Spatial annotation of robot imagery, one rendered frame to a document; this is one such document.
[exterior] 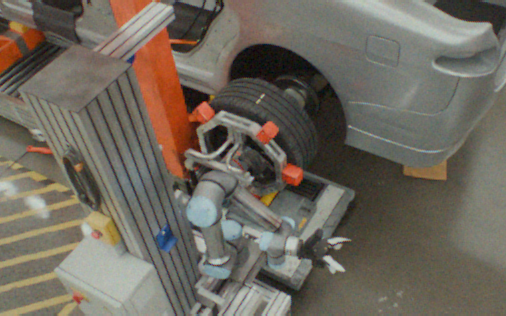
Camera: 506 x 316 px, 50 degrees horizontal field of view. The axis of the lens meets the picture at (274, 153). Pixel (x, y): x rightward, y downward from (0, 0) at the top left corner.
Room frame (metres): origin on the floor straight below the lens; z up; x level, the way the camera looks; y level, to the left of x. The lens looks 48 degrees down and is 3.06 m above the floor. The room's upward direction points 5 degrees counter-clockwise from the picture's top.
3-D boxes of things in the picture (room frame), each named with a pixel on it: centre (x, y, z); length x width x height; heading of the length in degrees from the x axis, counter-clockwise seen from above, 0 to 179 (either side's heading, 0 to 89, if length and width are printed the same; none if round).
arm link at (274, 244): (1.20, 0.03, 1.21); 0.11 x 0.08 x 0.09; 71
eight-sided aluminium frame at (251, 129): (2.03, 0.18, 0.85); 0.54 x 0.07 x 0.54; 56
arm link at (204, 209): (1.29, 0.28, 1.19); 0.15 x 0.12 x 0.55; 161
